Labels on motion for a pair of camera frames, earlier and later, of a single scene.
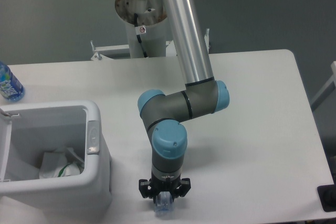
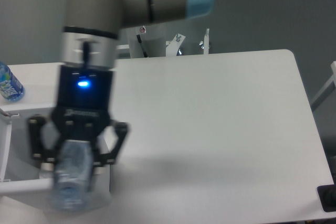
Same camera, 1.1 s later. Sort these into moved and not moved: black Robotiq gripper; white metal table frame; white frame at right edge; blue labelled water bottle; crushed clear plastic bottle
Moved: crushed clear plastic bottle; black Robotiq gripper
Not moved: white frame at right edge; blue labelled water bottle; white metal table frame
